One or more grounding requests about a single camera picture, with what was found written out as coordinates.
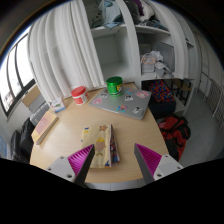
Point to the dark-framed window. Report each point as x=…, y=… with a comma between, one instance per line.
x=15, y=76

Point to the white jar with red lid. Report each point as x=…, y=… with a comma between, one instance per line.
x=80, y=96

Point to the yellow fish-print towel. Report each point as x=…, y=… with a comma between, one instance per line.
x=98, y=140

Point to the green metal can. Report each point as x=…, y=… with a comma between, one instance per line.
x=114, y=86

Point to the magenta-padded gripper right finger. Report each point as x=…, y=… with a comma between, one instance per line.
x=160, y=166

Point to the yellow and orange book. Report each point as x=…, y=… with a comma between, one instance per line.
x=44, y=126

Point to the small white cardboard box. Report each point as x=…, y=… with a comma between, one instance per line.
x=58, y=105

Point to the red and black bag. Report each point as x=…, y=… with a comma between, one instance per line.
x=175, y=135

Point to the white curtain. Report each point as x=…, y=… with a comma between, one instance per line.
x=66, y=50

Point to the white ribbed radiator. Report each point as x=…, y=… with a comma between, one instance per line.
x=39, y=114
x=216, y=103

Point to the tan wooden board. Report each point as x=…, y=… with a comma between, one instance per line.
x=31, y=96

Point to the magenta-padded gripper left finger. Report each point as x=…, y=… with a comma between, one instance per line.
x=65, y=168

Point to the white shelf unit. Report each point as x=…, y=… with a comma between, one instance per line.
x=146, y=50

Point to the grey laptop with stickers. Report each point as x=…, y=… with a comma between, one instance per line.
x=123, y=103

